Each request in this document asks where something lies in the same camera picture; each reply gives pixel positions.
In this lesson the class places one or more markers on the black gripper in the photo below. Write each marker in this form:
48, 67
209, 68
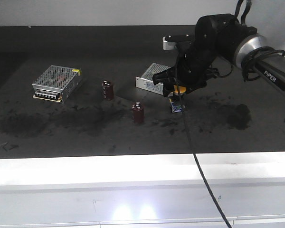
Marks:
214, 35

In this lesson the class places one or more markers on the yellow mushroom push button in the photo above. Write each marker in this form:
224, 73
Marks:
175, 99

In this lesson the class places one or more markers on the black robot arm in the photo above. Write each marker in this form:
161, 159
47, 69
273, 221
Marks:
253, 57

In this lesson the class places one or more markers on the right metal mesh power supply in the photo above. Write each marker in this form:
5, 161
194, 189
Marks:
145, 81

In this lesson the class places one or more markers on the metal mesh power supply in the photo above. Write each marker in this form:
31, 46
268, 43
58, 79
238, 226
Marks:
145, 81
56, 83

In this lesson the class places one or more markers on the front dark red capacitor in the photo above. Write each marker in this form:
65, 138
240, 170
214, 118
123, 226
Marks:
138, 112

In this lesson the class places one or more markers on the dark red capacitor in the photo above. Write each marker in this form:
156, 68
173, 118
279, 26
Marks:
138, 112
108, 91

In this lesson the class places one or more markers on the rear dark red capacitor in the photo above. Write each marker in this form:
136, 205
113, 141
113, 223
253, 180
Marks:
108, 91

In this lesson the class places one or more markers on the left metal mesh power supply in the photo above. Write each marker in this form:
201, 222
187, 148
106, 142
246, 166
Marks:
56, 83

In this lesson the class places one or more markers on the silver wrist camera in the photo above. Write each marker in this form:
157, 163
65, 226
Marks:
170, 42

